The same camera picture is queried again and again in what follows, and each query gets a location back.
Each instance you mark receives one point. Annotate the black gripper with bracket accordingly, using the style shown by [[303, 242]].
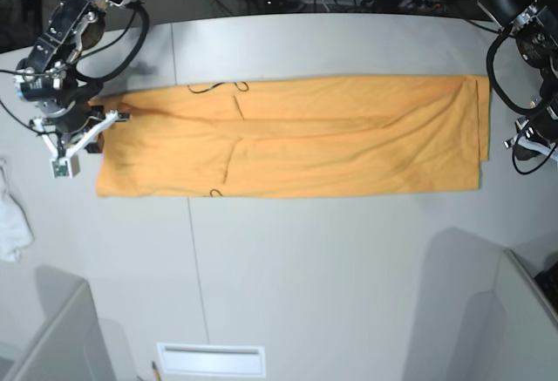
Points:
[[50, 79]]

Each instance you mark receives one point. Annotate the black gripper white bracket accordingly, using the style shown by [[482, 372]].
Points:
[[537, 136]]

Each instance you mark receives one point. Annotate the orange T-shirt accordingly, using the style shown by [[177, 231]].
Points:
[[314, 137]]

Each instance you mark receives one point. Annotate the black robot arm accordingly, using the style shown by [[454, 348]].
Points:
[[532, 24]]

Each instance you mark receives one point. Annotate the black orange robot arm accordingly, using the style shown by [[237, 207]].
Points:
[[49, 77]]

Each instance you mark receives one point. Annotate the white crumpled cloth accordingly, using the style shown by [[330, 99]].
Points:
[[16, 235]]

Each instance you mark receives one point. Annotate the grey bin right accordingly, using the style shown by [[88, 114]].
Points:
[[508, 332]]

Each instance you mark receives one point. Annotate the grey bin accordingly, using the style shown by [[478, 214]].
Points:
[[69, 344], [508, 332]]

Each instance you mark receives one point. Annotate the grey bin left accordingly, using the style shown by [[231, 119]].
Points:
[[69, 344]]

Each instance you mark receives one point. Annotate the pencil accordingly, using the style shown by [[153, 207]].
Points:
[[156, 373]]

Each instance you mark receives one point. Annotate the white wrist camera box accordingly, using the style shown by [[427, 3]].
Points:
[[67, 167]]

